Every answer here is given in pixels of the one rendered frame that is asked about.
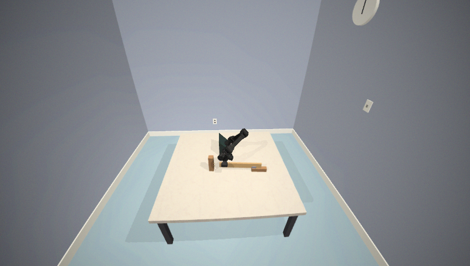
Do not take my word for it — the long wooden rail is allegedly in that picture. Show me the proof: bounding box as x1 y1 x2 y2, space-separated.
219 162 262 168

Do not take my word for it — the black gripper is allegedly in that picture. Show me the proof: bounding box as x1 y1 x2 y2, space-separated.
221 156 228 167

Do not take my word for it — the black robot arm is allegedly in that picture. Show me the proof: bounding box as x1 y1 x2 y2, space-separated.
217 128 249 161

